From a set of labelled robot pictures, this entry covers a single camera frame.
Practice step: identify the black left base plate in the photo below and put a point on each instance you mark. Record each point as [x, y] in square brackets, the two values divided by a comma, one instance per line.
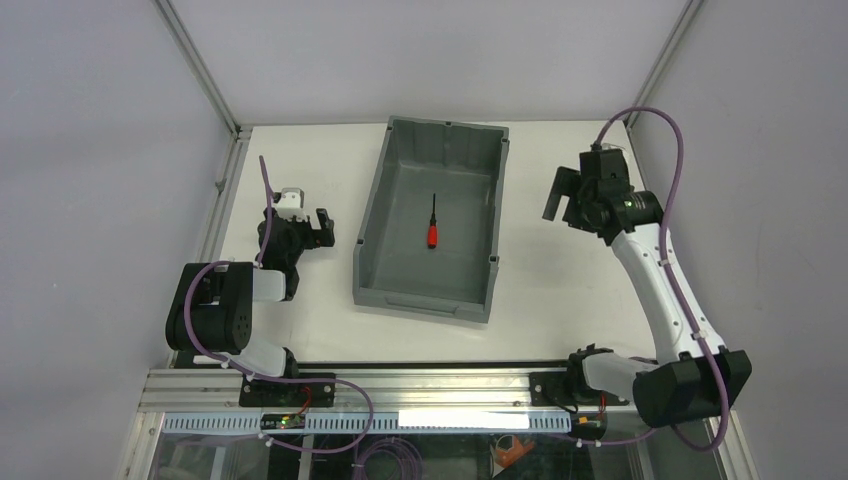
[319, 392]

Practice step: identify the red handled screwdriver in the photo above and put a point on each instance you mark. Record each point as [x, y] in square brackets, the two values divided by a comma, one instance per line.
[432, 233]

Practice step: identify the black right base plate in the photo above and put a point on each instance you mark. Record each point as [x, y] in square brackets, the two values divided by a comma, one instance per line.
[561, 388]

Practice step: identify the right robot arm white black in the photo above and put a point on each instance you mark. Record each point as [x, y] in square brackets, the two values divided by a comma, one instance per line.
[541, 293]

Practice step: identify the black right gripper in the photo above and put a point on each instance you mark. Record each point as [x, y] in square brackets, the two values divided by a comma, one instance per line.
[571, 201]

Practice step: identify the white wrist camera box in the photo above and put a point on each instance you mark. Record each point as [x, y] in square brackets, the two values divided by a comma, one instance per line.
[289, 204]

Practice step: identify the grey plastic bin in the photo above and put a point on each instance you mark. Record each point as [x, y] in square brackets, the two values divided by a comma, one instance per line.
[464, 165]

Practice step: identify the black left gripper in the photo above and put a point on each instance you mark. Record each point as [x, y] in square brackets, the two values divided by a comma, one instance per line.
[315, 233]

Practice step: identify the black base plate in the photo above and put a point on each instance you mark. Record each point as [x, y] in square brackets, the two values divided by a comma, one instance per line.
[561, 388]
[319, 392]

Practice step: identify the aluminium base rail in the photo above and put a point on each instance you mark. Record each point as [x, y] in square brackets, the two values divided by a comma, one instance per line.
[485, 389]

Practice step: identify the left aluminium corner post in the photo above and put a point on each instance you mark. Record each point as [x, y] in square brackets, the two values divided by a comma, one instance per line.
[193, 58]

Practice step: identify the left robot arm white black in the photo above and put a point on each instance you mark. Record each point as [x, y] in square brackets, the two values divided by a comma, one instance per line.
[212, 310]

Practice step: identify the right aluminium corner post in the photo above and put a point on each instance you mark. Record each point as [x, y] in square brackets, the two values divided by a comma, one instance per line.
[668, 51]

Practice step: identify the white slotted cable duct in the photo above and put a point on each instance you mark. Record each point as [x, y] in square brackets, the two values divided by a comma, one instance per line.
[407, 421]

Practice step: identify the orange object under table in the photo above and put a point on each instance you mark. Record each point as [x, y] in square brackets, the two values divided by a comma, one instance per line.
[508, 449]

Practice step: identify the aluminium corner post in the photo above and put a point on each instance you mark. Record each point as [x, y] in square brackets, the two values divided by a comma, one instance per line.
[668, 51]
[193, 58]

